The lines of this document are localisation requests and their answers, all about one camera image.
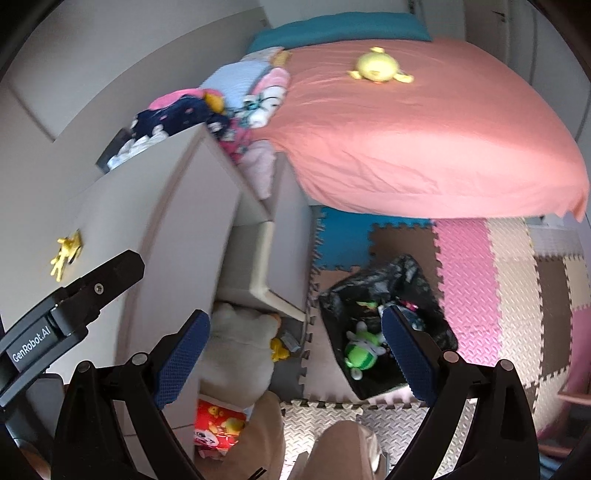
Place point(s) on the small yellow plush toy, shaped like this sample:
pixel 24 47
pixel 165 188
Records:
pixel 279 349

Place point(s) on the grey cabinet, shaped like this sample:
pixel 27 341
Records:
pixel 152 221

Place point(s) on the pink fleece blanket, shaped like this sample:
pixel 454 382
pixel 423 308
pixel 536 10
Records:
pixel 256 166

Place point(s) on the navy printed cloth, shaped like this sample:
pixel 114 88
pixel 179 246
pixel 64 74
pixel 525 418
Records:
pixel 178 113

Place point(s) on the red printed box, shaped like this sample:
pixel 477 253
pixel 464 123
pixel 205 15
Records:
pixel 217 422

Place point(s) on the bed with pink sheet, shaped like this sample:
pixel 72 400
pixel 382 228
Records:
pixel 415 138

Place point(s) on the blue white striped cloth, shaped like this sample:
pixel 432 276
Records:
pixel 233 81

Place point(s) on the teal pillow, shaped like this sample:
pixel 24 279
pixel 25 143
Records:
pixel 332 30

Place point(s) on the gold star figurine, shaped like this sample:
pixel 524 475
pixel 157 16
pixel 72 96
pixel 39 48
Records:
pixel 66 256

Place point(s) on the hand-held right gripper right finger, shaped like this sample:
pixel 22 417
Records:
pixel 411 357

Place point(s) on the coloured foam puzzle mat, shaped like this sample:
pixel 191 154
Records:
pixel 489 295

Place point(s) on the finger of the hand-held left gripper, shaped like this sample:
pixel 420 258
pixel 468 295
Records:
pixel 108 281

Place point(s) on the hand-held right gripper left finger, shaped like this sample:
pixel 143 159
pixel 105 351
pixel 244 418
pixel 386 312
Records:
pixel 182 360

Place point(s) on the white plush bear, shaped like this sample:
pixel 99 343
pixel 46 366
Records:
pixel 238 350

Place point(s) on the yellow round plush toy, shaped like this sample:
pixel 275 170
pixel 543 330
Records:
pixel 376 64

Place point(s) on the person's right leg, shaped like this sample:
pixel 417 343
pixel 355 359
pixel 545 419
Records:
pixel 339 450

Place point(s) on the pink and white plush toy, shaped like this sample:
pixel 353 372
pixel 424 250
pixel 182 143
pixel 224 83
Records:
pixel 270 94

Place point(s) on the green striped plush toy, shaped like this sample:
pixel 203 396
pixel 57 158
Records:
pixel 362 353

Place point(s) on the black bin with bag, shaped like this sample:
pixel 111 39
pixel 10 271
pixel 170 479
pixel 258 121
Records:
pixel 341 295

